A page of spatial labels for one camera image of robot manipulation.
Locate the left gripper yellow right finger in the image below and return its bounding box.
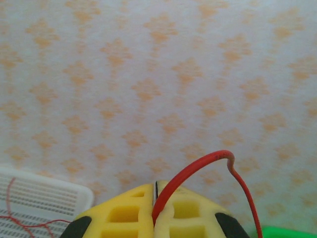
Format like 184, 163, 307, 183
155, 180, 251, 238

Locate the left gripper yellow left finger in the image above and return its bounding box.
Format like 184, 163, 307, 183
59, 182, 156, 238

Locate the thick red cable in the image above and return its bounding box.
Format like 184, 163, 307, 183
151, 149, 264, 238

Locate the thin red wire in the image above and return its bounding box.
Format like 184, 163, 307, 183
0, 177, 70, 238

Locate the white perforated plastic basket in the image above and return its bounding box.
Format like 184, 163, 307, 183
0, 165, 95, 238

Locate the green perforated plastic basket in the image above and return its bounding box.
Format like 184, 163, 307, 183
252, 224, 317, 238

